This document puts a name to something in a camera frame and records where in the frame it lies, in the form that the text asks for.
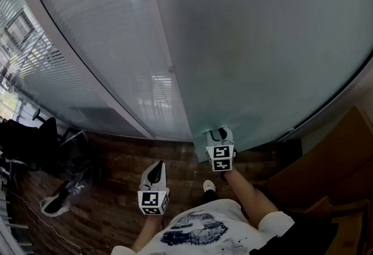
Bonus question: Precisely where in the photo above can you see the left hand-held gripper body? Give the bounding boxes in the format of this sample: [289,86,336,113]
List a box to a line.
[136,186,171,217]

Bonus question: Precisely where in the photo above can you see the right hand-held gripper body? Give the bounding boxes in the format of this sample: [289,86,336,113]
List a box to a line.
[205,141,236,173]

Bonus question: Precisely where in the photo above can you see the frosted glass door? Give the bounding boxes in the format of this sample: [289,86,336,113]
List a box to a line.
[145,0,373,163]

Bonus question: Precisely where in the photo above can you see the person's left forearm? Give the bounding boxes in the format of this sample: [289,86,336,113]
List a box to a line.
[131,214,164,252]

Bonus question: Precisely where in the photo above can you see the person's right forearm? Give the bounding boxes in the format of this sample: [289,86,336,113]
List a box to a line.
[226,171,278,231]

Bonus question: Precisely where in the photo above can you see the black trousers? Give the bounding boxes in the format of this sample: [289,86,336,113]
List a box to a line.
[200,189,220,207]

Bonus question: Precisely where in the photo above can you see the white printed T-shirt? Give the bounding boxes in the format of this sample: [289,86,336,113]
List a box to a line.
[110,198,295,255]

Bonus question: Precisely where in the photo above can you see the large brown cardboard sheet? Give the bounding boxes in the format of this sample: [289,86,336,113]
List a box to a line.
[266,104,373,211]

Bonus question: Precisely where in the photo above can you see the black body-worn device pack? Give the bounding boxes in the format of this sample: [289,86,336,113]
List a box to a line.
[250,212,340,255]

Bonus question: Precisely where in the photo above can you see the black office chair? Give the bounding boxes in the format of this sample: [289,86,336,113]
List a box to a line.
[0,108,59,173]

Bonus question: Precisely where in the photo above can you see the narrow blinds glass partition panel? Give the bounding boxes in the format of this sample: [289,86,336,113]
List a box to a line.
[22,0,193,141]

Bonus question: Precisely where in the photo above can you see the white metal rack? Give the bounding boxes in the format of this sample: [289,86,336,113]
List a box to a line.
[0,180,35,255]

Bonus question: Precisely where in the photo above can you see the wide blinds glass partition panel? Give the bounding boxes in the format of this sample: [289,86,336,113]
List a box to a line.
[0,0,148,139]

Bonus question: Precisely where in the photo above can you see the white floor cable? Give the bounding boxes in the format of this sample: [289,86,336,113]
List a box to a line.
[7,188,84,255]

